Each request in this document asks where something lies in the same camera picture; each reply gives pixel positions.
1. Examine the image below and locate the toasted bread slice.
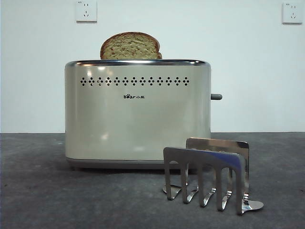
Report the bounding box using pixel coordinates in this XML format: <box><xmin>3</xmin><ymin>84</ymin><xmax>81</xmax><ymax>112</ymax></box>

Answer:
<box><xmin>100</xmin><ymin>32</ymin><xmax>163</xmax><ymax>60</ymax></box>

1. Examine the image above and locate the cream two-slot toaster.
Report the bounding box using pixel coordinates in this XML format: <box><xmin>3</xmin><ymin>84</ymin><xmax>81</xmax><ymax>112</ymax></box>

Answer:
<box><xmin>64</xmin><ymin>58</ymin><xmax>212</xmax><ymax>170</ymax></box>

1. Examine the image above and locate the stainless steel toast rack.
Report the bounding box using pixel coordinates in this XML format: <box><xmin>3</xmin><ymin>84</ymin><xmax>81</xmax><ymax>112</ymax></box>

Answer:
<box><xmin>162</xmin><ymin>137</ymin><xmax>264</xmax><ymax>215</ymax></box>

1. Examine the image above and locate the white wall socket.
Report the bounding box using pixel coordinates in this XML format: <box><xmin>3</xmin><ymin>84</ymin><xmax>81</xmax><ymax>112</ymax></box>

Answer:
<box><xmin>282</xmin><ymin>2</ymin><xmax>303</xmax><ymax>25</ymax></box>
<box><xmin>76</xmin><ymin>0</ymin><xmax>98</xmax><ymax>23</ymax></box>

